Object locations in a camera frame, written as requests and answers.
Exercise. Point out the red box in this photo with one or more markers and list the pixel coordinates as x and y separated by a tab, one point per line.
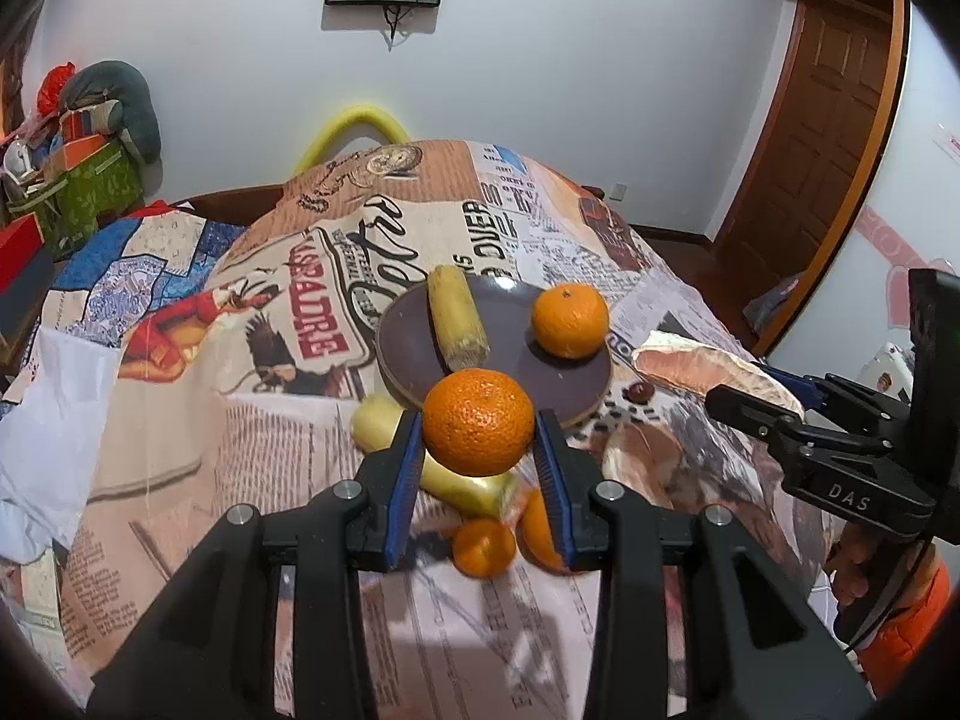
19	242

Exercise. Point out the blue patchwork quilt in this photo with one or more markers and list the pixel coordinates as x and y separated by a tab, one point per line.
132	268

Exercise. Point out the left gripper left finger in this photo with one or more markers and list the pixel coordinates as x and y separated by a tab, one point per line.
205	648

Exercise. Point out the orange jacket sleeve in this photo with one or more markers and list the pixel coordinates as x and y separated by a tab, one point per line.
900	638

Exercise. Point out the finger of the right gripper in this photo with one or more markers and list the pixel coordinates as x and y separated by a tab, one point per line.
770	424
809	390

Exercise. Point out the green patterned box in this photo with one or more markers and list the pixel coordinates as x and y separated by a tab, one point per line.
79	202

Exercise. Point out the large orange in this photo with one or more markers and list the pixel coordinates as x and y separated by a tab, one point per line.
534	533
570	320

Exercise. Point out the brown wooden door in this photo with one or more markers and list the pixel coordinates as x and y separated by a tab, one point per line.
817	153

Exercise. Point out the sugarcane piece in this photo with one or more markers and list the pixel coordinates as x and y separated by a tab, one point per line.
457	327
373	426

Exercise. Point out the grey neck pillow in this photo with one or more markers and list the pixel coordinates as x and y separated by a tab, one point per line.
116	95

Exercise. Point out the printed newspaper pattern blanket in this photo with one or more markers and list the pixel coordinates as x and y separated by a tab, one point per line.
244	392

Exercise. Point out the dark purple plate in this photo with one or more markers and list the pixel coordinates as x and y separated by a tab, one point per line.
411	363

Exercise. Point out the red jujube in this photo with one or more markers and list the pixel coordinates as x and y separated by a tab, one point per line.
639	392

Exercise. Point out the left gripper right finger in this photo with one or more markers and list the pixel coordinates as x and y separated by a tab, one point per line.
753	646

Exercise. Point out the person right hand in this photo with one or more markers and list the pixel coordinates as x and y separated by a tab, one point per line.
846	563

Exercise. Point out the wall socket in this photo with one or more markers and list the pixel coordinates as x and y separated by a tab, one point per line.
618	192

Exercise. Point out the large pomelo segment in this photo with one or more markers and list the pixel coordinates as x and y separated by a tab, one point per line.
698	367

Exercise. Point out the small tangerine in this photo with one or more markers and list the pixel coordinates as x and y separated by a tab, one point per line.
477	423
483	548

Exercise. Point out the smaller pomelo segment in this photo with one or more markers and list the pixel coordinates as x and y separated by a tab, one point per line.
643	458

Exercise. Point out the white suitcase with stickers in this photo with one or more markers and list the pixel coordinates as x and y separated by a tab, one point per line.
890	372

